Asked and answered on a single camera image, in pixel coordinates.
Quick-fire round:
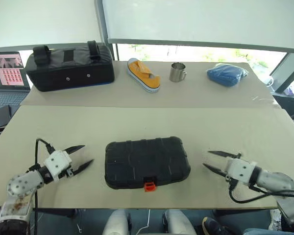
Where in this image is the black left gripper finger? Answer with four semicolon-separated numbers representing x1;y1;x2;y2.
63;144;86;155
72;159;95;176

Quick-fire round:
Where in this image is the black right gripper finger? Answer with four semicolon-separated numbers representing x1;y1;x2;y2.
202;163;228;178
207;150;243;159

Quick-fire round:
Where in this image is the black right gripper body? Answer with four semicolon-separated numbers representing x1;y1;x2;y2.
224;172;239;190

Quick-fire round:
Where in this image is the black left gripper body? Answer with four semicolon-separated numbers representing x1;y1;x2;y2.
55;167;76;182

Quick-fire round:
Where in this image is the black plastic tool case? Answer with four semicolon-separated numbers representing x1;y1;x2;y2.
104;136;192;193

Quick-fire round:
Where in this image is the dark blue yellow shoe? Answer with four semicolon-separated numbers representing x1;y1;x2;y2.
201;216;236;235

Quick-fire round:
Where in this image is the white rounded shell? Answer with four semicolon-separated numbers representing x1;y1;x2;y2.
164;209;197;235
102;209;131;235

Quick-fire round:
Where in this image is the blue cloth in plastic wrap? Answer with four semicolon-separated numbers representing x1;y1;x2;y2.
205;63;249;88

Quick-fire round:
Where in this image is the white ceramic mug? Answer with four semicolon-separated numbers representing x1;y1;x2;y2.
260;75;274;88

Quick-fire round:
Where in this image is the stainless steel mug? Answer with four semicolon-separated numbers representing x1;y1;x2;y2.
169;62;188;83

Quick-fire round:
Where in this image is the yellow canvas sneaker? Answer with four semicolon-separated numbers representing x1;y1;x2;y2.
126;58;161;94

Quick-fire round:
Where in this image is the open laptop computer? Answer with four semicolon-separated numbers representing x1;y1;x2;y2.
0;51;31;109

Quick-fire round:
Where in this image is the white roller blind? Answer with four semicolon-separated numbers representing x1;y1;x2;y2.
101;0;294;53

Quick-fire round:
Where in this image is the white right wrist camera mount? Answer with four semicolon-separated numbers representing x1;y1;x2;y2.
224;158;258;187

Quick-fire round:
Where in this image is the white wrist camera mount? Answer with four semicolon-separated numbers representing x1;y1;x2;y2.
224;158;258;187
43;150;73;182

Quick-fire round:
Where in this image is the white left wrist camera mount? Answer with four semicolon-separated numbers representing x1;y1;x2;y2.
43;150;73;182

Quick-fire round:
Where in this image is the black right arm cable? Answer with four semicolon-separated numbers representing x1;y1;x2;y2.
228;182;294;204

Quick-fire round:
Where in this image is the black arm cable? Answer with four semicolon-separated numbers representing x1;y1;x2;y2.
228;182;294;204
26;138;56;235

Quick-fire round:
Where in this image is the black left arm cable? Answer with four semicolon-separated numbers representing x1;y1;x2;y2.
26;138;56;235

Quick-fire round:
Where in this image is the black fabric bag with straps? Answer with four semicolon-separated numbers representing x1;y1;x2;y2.
25;40;115;93

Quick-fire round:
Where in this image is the thin white cable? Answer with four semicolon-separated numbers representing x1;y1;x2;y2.
136;209;151;235

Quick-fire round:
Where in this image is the dark window frame post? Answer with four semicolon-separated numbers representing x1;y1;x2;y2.
94;0;120;61

